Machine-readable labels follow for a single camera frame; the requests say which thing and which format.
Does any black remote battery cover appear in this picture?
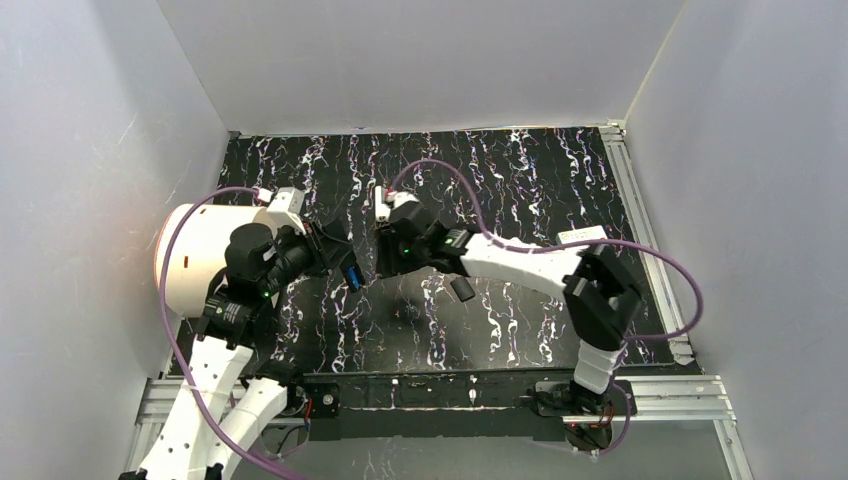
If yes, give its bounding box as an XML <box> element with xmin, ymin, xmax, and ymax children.
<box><xmin>450</xmin><ymin>276</ymin><xmax>476</xmax><ymax>302</ymax></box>

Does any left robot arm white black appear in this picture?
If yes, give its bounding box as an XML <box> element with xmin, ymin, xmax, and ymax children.
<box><xmin>121</xmin><ymin>220</ymin><xmax>364</xmax><ymax>479</ymax></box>

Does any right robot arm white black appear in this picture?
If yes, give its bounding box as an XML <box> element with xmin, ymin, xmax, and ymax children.
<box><xmin>375</xmin><ymin>191</ymin><xmax>644</xmax><ymax>414</ymax></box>

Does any white battery cover piece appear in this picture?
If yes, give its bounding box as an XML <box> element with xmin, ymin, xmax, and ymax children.
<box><xmin>373</xmin><ymin>186</ymin><xmax>391</xmax><ymax>223</ymax></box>

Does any white cylindrical bin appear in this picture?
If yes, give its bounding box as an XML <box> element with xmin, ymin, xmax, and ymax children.
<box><xmin>165</xmin><ymin>204</ymin><xmax>276</xmax><ymax>318</ymax></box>

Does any white battery box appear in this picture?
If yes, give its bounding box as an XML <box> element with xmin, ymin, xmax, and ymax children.
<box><xmin>556</xmin><ymin>225</ymin><xmax>607</xmax><ymax>245</ymax></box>

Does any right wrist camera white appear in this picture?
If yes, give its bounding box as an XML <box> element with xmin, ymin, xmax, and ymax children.
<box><xmin>384</xmin><ymin>191</ymin><xmax>419</xmax><ymax>210</ymax></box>

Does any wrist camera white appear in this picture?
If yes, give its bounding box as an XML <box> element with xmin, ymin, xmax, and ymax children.
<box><xmin>257</xmin><ymin>187</ymin><xmax>306</xmax><ymax>235</ymax></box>
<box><xmin>384</xmin><ymin>191</ymin><xmax>419</xmax><ymax>210</ymax></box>

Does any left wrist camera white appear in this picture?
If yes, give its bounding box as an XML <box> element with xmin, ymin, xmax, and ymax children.
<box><xmin>257</xmin><ymin>187</ymin><xmax>306</xmax><ymax>235</ymax></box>

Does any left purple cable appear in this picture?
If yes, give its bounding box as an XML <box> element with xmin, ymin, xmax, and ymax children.
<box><xmin>158</xmin><ymin>186</ymin><xmax>313</xmax><ymax>480</ymax></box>

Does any purple cable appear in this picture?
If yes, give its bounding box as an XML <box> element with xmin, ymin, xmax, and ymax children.
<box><xmin>158</xmin><ymin>186</ymin><xmax>313</xmax><ymax>480</ymax></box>
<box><xmin>390</xmin><ymin>158</ymin><xmax>705</xmax><ymax>458</ymax></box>

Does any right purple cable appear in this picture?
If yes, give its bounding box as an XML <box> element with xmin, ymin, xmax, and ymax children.
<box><xmin>390</xmin><ymin>158</ymin><xmax>705</xmax><ymax>458</ymax></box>

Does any aluminium frame rail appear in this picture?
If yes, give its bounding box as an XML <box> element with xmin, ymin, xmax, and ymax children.
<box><xmin>119</xmin><ymin>124</ymin><xmax>754</xmax><ymax>479</ymax></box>

